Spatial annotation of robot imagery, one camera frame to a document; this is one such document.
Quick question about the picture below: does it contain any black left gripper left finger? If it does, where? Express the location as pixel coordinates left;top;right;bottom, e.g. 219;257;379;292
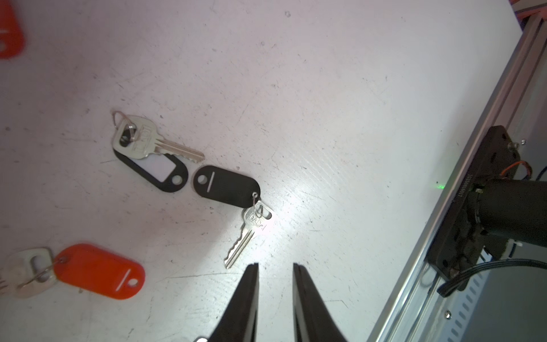
208;263;259;342

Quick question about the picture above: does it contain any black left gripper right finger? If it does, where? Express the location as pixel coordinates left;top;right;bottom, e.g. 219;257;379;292
293;263;346;341

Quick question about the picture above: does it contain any key with black white tag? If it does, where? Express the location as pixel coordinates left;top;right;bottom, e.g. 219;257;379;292
112;111;205;193

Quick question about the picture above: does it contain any key with red tag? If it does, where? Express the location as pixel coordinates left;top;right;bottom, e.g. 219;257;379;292
1;0;26;59
1;243;146;300

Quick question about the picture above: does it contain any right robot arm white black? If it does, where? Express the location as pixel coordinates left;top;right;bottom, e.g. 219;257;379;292
467;179;546;247

